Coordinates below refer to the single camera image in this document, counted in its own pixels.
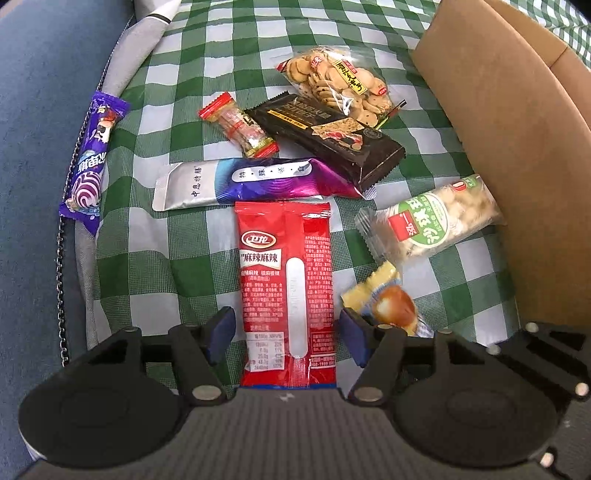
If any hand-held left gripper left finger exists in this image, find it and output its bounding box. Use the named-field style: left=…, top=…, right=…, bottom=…
left=62, top=307, right=236, bottom=407

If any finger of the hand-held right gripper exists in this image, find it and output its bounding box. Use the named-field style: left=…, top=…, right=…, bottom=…
left=489, top=322, right=591, bottom=401
left=539, top=401, right=591, bottom=480

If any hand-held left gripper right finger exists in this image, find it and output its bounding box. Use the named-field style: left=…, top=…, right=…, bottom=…
left=340, top=307, right=505, bottom=407

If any small yellow snack packet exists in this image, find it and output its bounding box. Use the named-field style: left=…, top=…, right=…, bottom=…
left=341, top=261, right=435, bottom=340

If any red spicy strip packet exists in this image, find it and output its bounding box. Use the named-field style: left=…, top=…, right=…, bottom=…
left=234, top=199, right=340, bottom=388

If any black cracker packet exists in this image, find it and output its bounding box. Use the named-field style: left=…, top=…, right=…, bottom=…
left=243, top=93, right=407, bottom=193

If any purple snack packet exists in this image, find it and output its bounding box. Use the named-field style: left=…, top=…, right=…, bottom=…
left=58, top=91, right=131, bottom=238

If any red candy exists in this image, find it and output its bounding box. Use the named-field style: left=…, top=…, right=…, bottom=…
left=198, top=91, right=280, bottom=160

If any cardboard box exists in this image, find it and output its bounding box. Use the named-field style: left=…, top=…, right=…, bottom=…
left=410, top=0, right=591, bottom=352

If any green checkered cloth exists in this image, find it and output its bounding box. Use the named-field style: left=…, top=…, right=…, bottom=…
left=85, top=0, right=591, bottom=398

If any green and white snack packet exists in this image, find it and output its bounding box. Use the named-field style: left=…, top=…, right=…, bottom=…
left=355, top=174, right=506, bottom=268

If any silver and purple packet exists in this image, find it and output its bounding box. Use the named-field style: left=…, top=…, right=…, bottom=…
left=152, top=157, right=365, bottom=213

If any clear biscuit bag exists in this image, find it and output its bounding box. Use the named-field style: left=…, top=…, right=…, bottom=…
left=276, top=46, right=408, bottom=130

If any blue fabric surface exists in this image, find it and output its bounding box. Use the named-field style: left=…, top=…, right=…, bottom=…
left=0, top=0, right=134, bottom=462

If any metal chain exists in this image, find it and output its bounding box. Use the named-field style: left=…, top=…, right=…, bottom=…
left=54, top=69, right=114, bottom=367

